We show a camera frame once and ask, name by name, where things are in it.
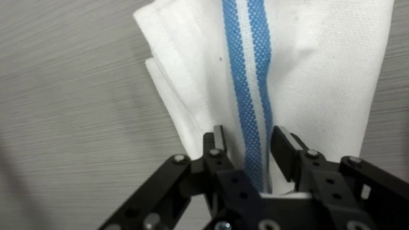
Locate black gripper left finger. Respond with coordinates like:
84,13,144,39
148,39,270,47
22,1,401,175
97,125,263,230

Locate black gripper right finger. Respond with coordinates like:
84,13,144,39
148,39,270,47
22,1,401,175
271,125,409,230

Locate white towel blue stripes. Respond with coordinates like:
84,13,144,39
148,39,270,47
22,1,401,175
132,0,396,202

